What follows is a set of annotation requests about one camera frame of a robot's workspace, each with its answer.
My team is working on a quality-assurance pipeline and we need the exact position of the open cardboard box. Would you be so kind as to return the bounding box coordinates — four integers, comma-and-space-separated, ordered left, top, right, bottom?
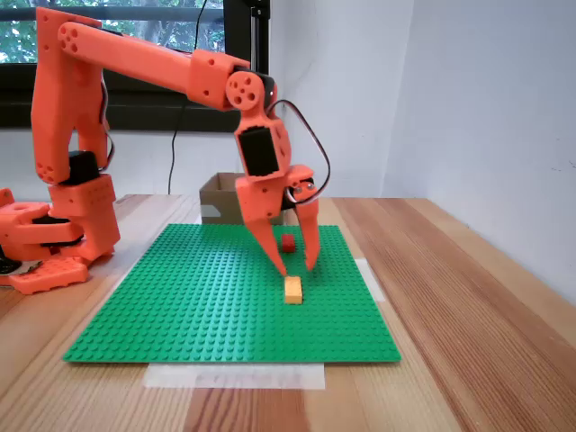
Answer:
199, 172, 287, 226

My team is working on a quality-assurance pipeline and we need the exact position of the black table clamp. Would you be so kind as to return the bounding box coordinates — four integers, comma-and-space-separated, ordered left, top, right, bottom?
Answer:
0, 245, 40, 276

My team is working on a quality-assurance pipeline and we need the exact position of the hanging black cable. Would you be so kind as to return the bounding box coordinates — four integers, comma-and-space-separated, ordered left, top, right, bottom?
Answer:
167, 0, 209, 195

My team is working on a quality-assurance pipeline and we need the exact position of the white blind cord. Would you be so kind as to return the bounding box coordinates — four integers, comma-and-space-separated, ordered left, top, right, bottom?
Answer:
249, 7, 259, 73

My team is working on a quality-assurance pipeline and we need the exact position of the gripper servo cable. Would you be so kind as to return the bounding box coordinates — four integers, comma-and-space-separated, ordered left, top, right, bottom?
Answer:
267, 99, 333, 208

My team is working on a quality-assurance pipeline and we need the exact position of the green lego baseplate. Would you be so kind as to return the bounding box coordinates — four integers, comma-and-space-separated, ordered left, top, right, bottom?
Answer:
61, 223, 402, 364

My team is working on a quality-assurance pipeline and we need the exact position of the black vertical post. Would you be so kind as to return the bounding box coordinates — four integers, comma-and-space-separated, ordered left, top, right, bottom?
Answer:
249, 0, 271, 77

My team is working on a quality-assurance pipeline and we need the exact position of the black window frame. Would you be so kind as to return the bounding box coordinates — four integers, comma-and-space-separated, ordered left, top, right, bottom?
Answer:
0, 0, 253, 135

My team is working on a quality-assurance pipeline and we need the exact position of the yellow lego block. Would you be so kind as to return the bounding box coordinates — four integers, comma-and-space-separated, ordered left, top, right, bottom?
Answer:
283, 275, 303, 306

